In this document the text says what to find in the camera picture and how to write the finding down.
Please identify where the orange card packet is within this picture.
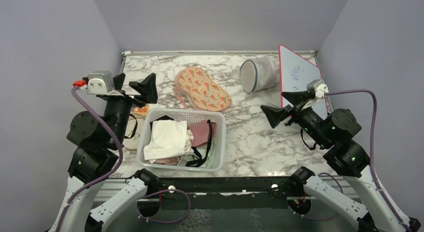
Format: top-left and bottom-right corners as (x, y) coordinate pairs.
(131, 104), (150, 117)

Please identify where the white plastic laundry basket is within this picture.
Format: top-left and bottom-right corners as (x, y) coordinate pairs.
(135, 108), (227, 173)

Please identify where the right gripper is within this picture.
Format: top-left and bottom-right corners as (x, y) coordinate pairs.
(261, 90), (332, 148)

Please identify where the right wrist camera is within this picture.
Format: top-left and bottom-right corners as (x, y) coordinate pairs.
(306, 79), (329, 99)

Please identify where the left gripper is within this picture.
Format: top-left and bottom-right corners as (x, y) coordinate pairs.
(105, 72), (158, 146)

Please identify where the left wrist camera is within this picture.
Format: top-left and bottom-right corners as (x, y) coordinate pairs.
(72, 71), (115, 96)

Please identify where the pink framed whiteboard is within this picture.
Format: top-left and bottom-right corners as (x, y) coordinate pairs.
(278, 44), (333, 120)

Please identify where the white cloth garment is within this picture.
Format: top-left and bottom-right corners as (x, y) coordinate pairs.
(143, 120), (194, 165)

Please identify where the pink black bra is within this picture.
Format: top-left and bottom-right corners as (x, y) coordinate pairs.
(185, 119), (217, 168)

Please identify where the white mesh laundry bag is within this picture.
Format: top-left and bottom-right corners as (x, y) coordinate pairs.
(239, 55), (280, 93)

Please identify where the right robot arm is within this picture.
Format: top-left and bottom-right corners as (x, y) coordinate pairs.
(261, 89), (421, 232)

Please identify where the black front mounting rail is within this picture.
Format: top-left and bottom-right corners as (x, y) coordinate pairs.
(136, 176), (312, 214)

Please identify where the floral tulip pattern pouch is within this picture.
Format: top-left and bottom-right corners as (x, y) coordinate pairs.
(174, 66), (232, 112)

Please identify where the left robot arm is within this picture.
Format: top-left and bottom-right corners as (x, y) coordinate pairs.
(50, 71), (159, 232)

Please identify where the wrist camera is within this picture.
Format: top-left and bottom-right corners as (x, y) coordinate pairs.
(306, 79), (329, 99)
(72, 71), (115, 96)

